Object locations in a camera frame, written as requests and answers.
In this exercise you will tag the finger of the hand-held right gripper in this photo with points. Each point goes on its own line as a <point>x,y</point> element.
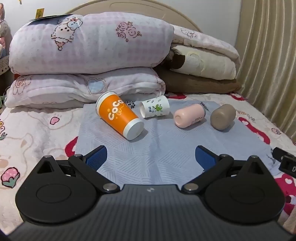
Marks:
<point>278,154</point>

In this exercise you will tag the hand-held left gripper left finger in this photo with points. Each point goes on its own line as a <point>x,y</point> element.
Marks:
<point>97,158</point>

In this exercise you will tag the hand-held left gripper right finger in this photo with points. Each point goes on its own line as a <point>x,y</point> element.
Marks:
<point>204,158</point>

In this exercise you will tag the taupe plastic cup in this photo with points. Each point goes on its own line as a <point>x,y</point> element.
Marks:
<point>222,117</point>

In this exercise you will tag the pink plastic cup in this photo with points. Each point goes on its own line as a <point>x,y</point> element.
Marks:
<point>188,114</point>

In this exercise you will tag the orange paper cup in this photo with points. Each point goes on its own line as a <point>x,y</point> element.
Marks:
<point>118,113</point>

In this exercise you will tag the white cup with green print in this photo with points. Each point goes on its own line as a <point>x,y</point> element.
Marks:
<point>155,106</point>

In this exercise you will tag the grey-blue patterned cloth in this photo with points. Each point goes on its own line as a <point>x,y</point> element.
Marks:
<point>161,150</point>

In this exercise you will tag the brown folded blanket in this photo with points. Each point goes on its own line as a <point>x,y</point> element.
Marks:
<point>196,84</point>

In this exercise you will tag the pink heart print quilt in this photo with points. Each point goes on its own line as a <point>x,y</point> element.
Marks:
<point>69,85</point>

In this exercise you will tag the cream folded blanket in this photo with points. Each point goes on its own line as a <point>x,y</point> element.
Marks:
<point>208,63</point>

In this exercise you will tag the beige curtain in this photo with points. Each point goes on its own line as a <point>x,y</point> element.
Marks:
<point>266,58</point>

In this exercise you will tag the pink checked sheep quilt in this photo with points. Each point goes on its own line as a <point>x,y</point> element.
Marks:
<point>92,41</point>

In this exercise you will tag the pink floral folded quilt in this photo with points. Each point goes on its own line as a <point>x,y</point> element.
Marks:
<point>208,39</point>

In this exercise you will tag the dark cloth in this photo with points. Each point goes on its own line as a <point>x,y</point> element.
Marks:
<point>46,19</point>

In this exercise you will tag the beige bed headboard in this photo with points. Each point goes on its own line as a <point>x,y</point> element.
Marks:
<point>138,7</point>

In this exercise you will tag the plush toy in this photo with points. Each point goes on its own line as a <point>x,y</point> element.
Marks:
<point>3,30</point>

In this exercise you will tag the yellow wall sticker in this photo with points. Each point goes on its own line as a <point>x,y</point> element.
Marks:
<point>40,12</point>

